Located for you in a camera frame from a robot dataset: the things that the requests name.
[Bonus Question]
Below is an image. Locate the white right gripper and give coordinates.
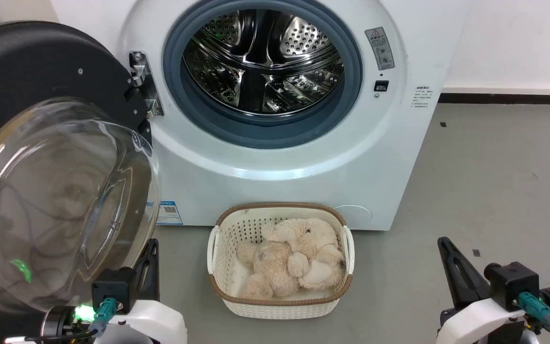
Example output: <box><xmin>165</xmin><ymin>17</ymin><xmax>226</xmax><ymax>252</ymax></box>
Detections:
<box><xmin>436</xmin><ymin>236</ymin><xmax>529</xmax><ymax>344</ymax></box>

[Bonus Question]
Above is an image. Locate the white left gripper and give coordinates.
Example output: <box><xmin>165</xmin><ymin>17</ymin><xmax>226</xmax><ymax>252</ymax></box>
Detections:
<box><xmin>95</xmin><ymin>238</ymin><xmax>188</xmax><ymax>344</ymax></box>

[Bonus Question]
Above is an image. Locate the black washer door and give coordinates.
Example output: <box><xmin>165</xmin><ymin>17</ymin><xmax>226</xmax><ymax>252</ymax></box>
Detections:
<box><xmin>0</xmin><ymin>21</ymin><xmax>161</xmax><ymax>316</ymax></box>

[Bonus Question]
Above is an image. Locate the white front-load washing machine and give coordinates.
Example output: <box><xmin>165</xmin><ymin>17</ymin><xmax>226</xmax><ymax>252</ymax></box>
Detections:
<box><xmin>50</xmin><ymin>0</ymin><xmax>471</xmax><ymax>232</ymax></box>

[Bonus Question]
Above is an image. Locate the metal door hinge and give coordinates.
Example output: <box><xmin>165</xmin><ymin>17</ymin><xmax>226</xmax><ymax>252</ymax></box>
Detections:
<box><xmin>129</xmin><ymin>51</ymin><xmax>164</xmax><ymax>118</ymax></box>

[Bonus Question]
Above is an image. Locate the steel washing machine drum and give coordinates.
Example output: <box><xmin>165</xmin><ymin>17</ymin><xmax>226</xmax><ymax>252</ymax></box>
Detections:
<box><xmin>182</xmin><ymin>9</ymin><xmax>345</xmax><ymax>116</ymax></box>

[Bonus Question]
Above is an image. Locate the blue QR code label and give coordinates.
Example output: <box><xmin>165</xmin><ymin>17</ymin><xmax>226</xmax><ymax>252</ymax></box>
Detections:
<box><xmin>156</xmin><ymin>200</ymin><xmax>183</xmax><ymax>226</ymax></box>

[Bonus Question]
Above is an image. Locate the white brown-rimmed laundry basket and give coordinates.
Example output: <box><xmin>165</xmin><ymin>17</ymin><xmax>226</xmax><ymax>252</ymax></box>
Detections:
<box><xmin>207</xmin><ymin>202</ymin><xmax>355</xmax><ymax>320</ymax></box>

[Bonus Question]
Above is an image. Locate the round filter cover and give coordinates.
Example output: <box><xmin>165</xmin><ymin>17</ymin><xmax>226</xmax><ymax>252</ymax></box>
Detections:
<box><xmin>333</xmin><ymin>205</ymin><xmax>372</xmax><ymax>230</ymax></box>

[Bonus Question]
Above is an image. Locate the beige plush toy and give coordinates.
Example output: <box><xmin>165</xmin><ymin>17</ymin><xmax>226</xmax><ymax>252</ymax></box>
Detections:
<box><xmin>236</xmin><ymin>240</ymin><xmax>301</xmax><ymax>300</ymax></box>

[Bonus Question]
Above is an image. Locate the cream plush rabbit toy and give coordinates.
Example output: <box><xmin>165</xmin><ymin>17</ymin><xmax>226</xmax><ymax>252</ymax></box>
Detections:
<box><xmin>262</xmin><ymin>218</ymin><xmax>347</xmax><ymax>291</ymax></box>

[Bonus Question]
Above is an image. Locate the small printed text label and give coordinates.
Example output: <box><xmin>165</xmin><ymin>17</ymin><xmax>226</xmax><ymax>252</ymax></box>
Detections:
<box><xmin>411</xmin><ymin>86</ymin><xmax>431</xmax><ymax>109</ymax></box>

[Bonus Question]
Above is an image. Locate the grey warning sticker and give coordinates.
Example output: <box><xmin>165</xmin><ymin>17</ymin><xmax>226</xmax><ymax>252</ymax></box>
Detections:
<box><xmin>365</xmin><ymin>27</ymin><xmax>395</xmax><ymax>71</ymax></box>

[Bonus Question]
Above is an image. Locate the teal left cable connector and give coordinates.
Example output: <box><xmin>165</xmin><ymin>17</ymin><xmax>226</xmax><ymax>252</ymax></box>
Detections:
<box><xmin>88</xmin><ymin>297</ymin><xmax>119</xmax><ymax>338</ymax></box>

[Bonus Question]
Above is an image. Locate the teal cable connector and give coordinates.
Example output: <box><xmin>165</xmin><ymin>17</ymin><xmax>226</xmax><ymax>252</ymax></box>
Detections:
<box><xmin>88</xmin><ymin>297</ymin><xmax>119</xmax><ymax>338</ymax></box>
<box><xmin>518</xmin><ymin>292</ymin><xmax>550</xmax><ymax>333</ymax></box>

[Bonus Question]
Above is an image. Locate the teal right cable connector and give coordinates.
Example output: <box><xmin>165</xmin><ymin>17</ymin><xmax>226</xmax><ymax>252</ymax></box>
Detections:
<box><xmin>518</xmin><ymin>292</ymin><xmax>550</xmax><ymax>333</ymax></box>

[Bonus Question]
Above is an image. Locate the black wall baseboard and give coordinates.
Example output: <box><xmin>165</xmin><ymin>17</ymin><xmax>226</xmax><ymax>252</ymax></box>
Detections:
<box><xmin>438</xmin><ymin>93</ymin><xmax>550</xmax><ymax>106</ymax></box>

